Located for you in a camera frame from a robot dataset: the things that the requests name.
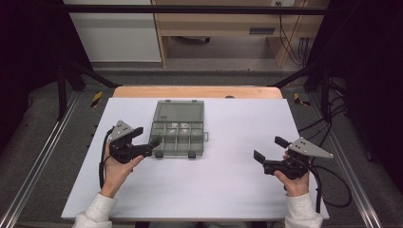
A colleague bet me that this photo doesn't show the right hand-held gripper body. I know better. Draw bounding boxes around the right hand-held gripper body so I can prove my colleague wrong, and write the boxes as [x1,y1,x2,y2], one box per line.
[262,136,335,181]

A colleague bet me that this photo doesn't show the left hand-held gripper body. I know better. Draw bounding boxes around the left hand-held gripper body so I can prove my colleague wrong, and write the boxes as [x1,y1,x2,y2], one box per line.
[107,120,154,165]

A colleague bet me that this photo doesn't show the grey clear compartment organizer box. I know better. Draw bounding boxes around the grey clear compartment organizer box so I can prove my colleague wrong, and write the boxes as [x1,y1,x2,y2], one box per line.
[148,99,210,160]

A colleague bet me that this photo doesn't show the person's right hand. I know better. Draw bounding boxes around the person's right hand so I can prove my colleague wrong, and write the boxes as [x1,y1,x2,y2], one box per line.
[273,151,311,199]

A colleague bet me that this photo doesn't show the person's left hand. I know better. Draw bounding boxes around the person's left hand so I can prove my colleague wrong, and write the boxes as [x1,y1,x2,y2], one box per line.
[100,142,145,200]

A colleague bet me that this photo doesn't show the yellow black floor tape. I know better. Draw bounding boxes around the yellow black floor tape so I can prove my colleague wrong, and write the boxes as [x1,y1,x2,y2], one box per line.
[293,92,312,107]
[90,90,104,108]

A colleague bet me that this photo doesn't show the white table board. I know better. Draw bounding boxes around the white table board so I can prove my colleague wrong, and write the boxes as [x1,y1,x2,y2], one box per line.
[61,97,331,221]

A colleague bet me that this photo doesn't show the wooden table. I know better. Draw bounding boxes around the wooden table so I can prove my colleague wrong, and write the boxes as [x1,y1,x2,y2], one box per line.
[112,85,284,100]

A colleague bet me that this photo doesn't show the white cabinet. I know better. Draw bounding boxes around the white cabinet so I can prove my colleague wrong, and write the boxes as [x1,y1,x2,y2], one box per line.
[63,0,163,64]

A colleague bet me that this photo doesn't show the black curtain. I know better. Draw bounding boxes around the black curtain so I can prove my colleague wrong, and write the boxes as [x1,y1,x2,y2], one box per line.
[0,0,94,151]
[308,0,403,186]

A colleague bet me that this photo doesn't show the light wooden desk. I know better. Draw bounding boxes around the light wooden desk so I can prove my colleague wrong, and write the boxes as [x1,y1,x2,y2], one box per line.
[151,0,331,68]

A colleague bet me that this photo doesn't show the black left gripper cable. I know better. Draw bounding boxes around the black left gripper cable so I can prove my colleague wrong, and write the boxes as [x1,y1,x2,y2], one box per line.
[98,126,115,190]

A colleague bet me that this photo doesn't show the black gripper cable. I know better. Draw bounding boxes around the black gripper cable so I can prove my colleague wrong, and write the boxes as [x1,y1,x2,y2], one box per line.
[308,163,354,214]
[98,126,115,190]

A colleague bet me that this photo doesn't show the black floor cables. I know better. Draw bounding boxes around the black floor cables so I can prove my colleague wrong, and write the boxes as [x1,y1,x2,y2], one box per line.
[297,77,350,145]

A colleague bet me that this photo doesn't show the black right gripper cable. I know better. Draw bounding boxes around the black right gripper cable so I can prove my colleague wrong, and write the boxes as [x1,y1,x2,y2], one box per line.
[308,163,354,214]

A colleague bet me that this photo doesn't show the aluminium floor rail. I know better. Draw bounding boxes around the aluminium floor rail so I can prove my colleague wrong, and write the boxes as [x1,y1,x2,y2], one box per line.
[0,91,82,228]
[308,93,383,228]

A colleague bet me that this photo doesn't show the black metal frame stand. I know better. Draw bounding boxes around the black metal frame stand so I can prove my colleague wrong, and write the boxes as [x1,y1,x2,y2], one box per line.
[56,59,122,122]
[269,60,333,124]

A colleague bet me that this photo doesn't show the black hanging desk cables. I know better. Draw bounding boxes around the black hanging desk cables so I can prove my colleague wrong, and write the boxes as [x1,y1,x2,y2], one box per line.
[275,1,310,67]

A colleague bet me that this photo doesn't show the black horizontal frame bar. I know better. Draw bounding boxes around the black horizontal frame bar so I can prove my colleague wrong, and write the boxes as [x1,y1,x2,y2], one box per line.
[63,4,329,16]

